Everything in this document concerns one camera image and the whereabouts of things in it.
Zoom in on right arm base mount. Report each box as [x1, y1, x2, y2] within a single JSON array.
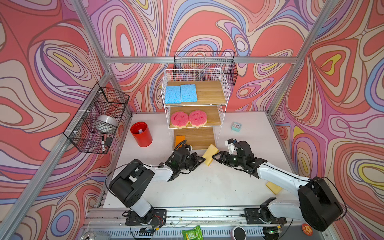
[[240, 198, 287, 237]]

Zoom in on black wire basket wall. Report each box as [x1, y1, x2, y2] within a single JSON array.
[[64, 84, 130, 154], [174, 50, 238, 87]]

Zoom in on red round sticker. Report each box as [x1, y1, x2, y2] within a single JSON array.
[[302, 224, 314, 236]]

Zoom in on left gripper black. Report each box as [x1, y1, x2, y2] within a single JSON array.
[[177, 153, 206, 172]]

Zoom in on green snack packet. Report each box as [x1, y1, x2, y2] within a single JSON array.
[[182, 226, 204, 240]]

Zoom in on silver metal can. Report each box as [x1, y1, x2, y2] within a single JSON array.
[[80, 231, 111, 240]]

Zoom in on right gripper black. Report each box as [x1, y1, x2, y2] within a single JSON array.
[[211, 150, 245, 167]]

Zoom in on black wire basket left wall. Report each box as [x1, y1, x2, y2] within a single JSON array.
[[64, 84, 130, 154]]

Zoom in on white wire wooden shelf rack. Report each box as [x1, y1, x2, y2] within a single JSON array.
[[161, 68, 231, 150]]

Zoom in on orange yellow rectangular sponge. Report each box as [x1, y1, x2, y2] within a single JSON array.
[[174, 135, 186, 147]]

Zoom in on red cylindrical cup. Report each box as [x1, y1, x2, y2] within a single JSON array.
[[130, 122, 153, 148]]

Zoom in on black white round speaker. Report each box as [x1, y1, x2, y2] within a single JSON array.
[[231, 227, 247, 240]]

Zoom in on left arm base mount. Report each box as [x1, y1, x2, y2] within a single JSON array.
[[122, 209, 167, 240]]

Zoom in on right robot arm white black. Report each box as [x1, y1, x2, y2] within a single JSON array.
[[213, 139, 347, 232]]

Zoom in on black wire basket back wall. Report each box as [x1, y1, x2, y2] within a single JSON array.
[[174, 50, 238, 87]]

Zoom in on black marker pen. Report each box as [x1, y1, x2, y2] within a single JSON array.
[[102, 136, 106, 154]]

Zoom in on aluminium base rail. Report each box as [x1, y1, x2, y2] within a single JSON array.
[[78, 205, 334, 240]]

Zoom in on blue rectangular sponge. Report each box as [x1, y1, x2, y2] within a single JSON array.
[[181, 85, 198, 103], [165, 86, 181, 105]]

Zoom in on pink smiley scrub sponge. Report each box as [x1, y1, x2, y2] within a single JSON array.
[[171, 111, 190, 129]]

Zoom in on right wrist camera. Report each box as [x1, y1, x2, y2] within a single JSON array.
[[225, 139, 237, 155]]

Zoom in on mint square alarm clock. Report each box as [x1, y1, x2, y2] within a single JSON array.
[[231, 122, 242, 132]]

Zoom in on yellow pink smiley sponge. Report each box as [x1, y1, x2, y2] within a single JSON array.
[[189, 110, 208, 129]]

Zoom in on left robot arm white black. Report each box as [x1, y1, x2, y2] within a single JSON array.
[[105, 141, 206, 222]]

